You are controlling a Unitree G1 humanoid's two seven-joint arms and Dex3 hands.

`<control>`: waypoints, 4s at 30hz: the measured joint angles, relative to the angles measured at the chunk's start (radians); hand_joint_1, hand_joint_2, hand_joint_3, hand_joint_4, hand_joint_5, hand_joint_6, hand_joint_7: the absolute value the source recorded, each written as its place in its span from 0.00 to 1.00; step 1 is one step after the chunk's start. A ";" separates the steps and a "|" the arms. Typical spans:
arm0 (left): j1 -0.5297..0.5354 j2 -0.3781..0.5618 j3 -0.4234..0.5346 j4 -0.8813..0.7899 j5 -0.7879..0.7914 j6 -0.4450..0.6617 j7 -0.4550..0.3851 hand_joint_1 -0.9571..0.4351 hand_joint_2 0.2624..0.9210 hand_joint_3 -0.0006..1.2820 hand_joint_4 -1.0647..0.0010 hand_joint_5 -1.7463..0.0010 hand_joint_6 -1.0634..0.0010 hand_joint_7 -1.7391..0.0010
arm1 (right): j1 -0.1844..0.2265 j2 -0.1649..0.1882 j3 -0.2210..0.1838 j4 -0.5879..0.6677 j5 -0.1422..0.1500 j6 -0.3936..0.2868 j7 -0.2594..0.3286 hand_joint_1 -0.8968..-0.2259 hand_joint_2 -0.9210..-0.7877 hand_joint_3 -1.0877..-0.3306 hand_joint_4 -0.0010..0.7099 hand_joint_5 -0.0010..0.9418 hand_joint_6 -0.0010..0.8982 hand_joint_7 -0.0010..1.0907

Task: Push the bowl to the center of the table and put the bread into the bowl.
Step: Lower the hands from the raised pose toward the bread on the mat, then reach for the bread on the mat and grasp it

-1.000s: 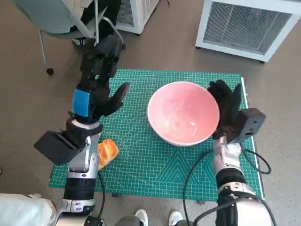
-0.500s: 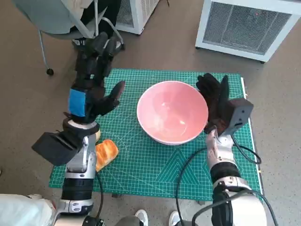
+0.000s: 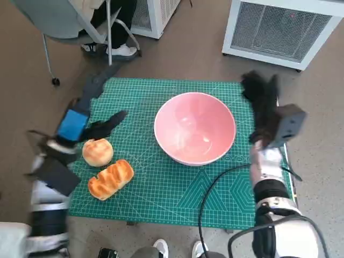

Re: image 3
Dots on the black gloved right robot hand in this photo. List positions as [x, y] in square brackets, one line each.
[264, 113]

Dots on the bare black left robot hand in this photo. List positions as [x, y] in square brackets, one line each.
[72, 125]

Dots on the round toy bread bun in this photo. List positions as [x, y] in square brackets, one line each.
[96, 153]

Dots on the long striped toy bread loaf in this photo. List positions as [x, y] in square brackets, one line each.
[110, 180]

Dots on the pink bowl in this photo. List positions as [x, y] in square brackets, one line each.
[193, 129]

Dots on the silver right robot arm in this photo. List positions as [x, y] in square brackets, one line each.
[268, 188]

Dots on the large white mesh cabinet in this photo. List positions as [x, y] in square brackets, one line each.
[279, 29]

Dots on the person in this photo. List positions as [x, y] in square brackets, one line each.
[118, 29]

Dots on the grey chair with metal legs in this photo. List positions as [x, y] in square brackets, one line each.
[53, 18]

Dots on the green cutting mat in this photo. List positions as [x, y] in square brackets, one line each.
[161, 193]

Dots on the light grey cloth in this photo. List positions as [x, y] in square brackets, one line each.
[13, 242]

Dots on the small black device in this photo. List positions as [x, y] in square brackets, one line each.
[107, 253]

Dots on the small white mesh cabinet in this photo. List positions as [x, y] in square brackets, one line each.
[153, 18]

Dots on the white shoe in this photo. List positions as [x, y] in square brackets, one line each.
[161, 246]
[199, 247]

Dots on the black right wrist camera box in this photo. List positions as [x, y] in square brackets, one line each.
[290, 126]

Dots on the dark table bracket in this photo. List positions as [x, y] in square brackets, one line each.
[229, 231]
[131, 223]

